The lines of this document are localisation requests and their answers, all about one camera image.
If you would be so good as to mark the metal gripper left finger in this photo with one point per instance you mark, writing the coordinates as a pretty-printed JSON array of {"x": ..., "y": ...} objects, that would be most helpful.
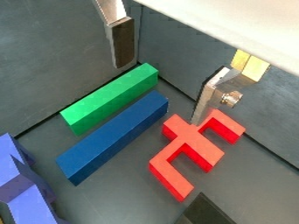
[{"x": 120, "y": 30}]

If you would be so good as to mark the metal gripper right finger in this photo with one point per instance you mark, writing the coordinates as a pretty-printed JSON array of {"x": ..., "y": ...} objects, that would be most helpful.
[{"x": 219, "y": 91}]

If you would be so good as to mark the green rectangular block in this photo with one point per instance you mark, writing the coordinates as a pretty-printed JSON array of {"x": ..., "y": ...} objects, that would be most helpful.
[{"x": 107, "y": 100}]

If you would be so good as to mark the yellow puzzle board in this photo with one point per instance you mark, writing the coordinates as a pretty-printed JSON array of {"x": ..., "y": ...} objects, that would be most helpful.
[{"x": 250, "y": 65}]

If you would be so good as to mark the black flat object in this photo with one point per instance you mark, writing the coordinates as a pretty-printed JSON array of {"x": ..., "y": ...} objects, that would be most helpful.
[{"x": 203, "y": 212}]

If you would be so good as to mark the red branched puzzle piece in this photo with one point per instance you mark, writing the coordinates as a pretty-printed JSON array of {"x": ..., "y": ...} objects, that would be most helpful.
[{"x": 188, "y": 141}]

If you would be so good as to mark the dark blue rectangular block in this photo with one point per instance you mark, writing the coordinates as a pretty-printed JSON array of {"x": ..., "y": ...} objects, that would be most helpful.
[{"x": 89, "y": 153}]

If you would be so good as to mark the purple-blue puzzle piece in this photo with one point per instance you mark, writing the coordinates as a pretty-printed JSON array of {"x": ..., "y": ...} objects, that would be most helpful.
[{"x": 25, "y": 195}]

